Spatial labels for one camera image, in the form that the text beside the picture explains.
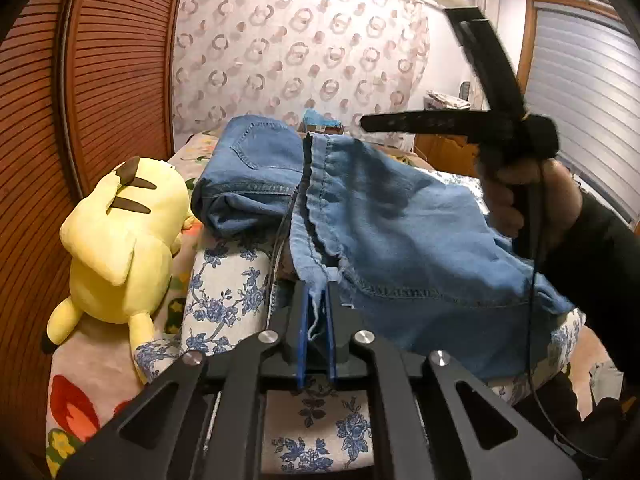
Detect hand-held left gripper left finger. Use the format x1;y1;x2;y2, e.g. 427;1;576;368
57;281;315;480

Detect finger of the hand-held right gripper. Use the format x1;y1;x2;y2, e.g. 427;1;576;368
360;111;502;137
444;5;527;122

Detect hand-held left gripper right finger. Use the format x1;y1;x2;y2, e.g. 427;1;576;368
315;282;583;480

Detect light blue jeans pants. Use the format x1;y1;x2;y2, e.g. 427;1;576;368
289;132;576;382

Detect person's right forearm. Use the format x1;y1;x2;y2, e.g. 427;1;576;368
537;194;640;378

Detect person's right hand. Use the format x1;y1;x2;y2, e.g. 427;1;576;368
479;157;584;257

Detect cream tied curtain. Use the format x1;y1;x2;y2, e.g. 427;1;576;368
472;0;502;111

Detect teal bag on box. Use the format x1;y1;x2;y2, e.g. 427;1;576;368
301;108;345;134

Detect circle-patterned sheer curtain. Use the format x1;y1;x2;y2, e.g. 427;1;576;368
171;0;432;137

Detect folded blue jeans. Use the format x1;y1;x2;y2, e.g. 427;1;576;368
191;115;307;238

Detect yellow plush toy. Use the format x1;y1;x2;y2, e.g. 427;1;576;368
46;156;197;362

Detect colourful flower blanket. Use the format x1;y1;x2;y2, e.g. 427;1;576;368
46;127;223;478

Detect brown louvered wardrobe door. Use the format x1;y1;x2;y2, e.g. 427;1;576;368
65;0;190;203
0;20;85;461

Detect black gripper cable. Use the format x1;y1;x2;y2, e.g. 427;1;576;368
520;160;610;462

